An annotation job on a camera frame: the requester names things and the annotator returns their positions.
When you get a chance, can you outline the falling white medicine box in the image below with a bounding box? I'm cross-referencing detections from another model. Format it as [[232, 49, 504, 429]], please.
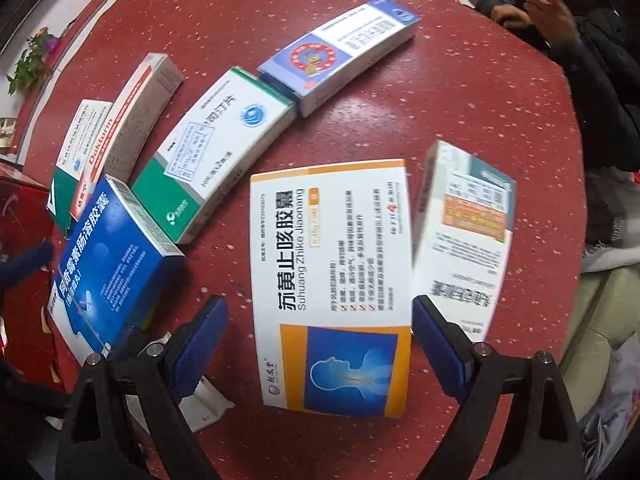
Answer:
[[249, 159, 415, 418]]

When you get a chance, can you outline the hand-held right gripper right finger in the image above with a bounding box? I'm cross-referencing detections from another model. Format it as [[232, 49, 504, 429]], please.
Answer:
[[411, 295, 586, 480]]

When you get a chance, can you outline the large green white medicine box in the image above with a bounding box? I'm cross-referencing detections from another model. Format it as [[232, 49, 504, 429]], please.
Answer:
[[131, 66, 296, 245]]

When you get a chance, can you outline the blue purple medicine box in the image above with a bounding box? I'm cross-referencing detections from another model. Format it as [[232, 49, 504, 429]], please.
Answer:
[[256, 1, 422, 118]]

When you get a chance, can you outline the green potted plant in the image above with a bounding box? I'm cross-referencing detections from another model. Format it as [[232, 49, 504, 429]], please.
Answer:
[[6, 27, 63, 96]]

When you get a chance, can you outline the beige sofa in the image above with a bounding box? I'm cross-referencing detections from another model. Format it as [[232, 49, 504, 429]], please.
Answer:
[[560, 255, 640, 411]]

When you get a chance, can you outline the white medicine box orange label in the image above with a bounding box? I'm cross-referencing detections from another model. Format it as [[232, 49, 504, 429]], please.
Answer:
[[411, 140, 517, 346]]

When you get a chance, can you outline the small green white medicine box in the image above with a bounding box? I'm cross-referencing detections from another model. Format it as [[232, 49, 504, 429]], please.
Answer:
[[46, 100, 113, 238]]

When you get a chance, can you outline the orange white cream box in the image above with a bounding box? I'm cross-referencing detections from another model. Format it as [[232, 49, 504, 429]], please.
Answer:
[[69, 53, 186, 221]]

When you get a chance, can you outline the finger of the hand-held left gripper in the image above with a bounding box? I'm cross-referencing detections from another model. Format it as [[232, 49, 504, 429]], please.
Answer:
[[0, 240, 56, 286]]

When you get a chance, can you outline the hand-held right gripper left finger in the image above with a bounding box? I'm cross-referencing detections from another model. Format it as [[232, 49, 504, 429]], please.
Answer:
[[55, 295, 231, 480]]

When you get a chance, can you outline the red cardboard carton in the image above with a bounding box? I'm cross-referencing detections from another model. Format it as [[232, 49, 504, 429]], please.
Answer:
[[0, 160, 66, 396]]

